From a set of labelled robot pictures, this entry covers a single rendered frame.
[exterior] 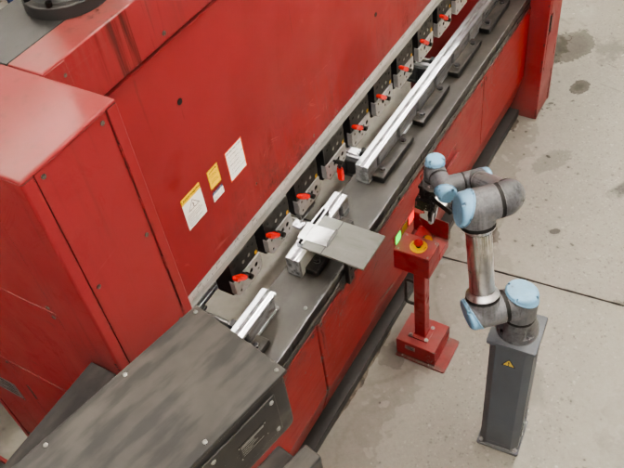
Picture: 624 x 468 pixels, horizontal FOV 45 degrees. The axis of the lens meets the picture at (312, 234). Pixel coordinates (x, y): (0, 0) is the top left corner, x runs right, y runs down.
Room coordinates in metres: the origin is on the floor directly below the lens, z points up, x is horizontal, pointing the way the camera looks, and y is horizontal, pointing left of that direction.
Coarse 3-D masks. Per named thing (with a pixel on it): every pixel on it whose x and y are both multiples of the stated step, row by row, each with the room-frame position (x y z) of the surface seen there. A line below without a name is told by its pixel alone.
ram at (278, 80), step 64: (256, 0) 1.90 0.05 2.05; (320, 0) 2.15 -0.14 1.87; (384, 0) 2.49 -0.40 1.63; (192, 64) 1.66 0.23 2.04; (256, 64) 1.86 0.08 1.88; (320, 64) 2.12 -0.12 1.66; (128, 128) 1.45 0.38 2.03; (192, 128) 1.61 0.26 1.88; (256, 128) 1.81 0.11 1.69; (320, 128) 2.08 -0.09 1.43; (256, 192) 1.76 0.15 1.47; (192, 256) 1.50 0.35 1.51
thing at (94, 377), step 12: (84, 372) 1.02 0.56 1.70; (96, 372) 1.01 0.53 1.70; (108, 372) 1.01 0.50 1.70; (72, 384) 0.99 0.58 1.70; (84, 384) 0.99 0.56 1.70; (96, 384) 0.98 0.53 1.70; (72, 396) 0.96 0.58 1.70; (84, 396) 0.95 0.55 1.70; (60, 408) 0.94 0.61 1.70; (72, 408) 0.93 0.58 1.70; (48, 420) 0.91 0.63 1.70; (60, 420) 0.91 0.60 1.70; (36, 432) 0.89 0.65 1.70; (48, 432) 0.88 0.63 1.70; (24, 444) 0.86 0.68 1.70; (36, 444) 0.86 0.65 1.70; (12, 456) 0.84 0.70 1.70
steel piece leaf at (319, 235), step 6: (312, 228) 2.02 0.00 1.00; (318, 228) 2.01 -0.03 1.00; (324, 228) 2.01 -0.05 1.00; (336, 228) 1.98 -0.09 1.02; (312, 234) 1.99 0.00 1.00; (318, 234) 1.98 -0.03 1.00; (324, 234) 1.98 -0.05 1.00; (330, 234) 1.97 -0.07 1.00; (312, 240) 1.95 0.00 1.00; (318, 240) 1.95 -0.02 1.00; (324, 240) 1.94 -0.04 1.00; (330, 240) 1.93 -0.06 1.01
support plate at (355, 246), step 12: (324, 216) 2.07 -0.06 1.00; (348, 228) 1.99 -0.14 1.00; (360, 228) 1.98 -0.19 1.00; (336, 240) 1.94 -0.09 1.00; (348, 240) 1.93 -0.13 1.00; (360, 240) 1.92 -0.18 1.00; (372, 240) 1.91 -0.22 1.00; (312, 252) 1.91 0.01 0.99; (324, 252) 1.89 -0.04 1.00; (336, 252) 1.88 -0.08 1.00; (348, 252) 1.87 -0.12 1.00; (360, 252) 1.86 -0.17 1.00; (372, 252) 1.85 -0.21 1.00; (348, 264) 1.81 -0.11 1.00; (360, 264) 1.80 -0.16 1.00
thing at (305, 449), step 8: (280, 448) 0.82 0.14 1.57; (304, 448) 0.80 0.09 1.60; (272, 456) 0.81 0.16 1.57; (280, 456) 0.80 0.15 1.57; (288, 456) 0.80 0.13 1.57; (296, 456) 0.78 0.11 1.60; (304, 456) 0.78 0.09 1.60; (312, 456) 0.78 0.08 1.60; (264, 464) 0.79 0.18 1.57; (272, 464) 0.79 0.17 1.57; (280, 464) 0.79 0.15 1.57; (288, 464) 0.77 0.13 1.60; (296, 464) 0.77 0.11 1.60; (304, 464) 0.76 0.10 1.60; (312, 464) 0.76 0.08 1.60; (320, 464) 0.77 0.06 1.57
